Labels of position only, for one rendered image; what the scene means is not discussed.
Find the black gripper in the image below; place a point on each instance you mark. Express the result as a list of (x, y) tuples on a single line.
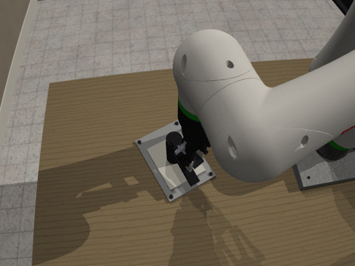
[(191, 144)]

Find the black faucet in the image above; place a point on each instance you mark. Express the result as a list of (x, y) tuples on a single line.
[(172, 171)]

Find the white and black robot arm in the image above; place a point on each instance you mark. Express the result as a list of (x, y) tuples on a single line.
[(256, 132)]

